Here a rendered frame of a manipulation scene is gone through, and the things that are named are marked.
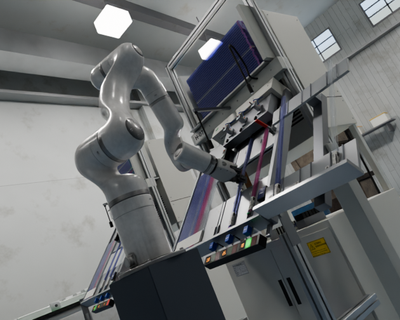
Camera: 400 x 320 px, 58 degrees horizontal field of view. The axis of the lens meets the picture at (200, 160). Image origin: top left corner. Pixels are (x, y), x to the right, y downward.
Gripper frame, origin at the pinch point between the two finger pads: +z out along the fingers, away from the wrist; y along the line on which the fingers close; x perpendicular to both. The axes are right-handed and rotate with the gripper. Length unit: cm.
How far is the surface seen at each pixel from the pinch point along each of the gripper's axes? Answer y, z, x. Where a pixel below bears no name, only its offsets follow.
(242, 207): -4.3, -1.6, 15.7
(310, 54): -21, 26, -83
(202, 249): 21.6, -2.6, 26.4
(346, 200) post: -44, 8, 25
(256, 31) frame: -23, -12, -69
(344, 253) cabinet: -20.5, 35.5, 27.6
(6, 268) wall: 469, -53, -49
